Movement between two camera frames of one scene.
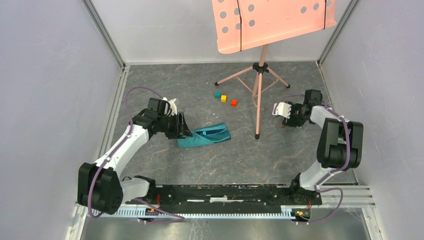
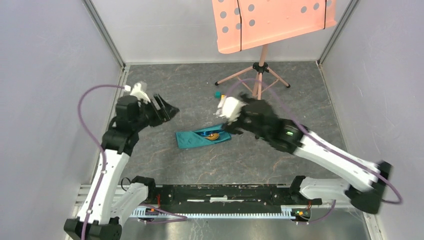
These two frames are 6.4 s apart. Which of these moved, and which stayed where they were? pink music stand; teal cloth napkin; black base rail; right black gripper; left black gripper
Moved: left black gripper; right black gripper
Stayed: black base rail; pink music stand; teal cloth napkin
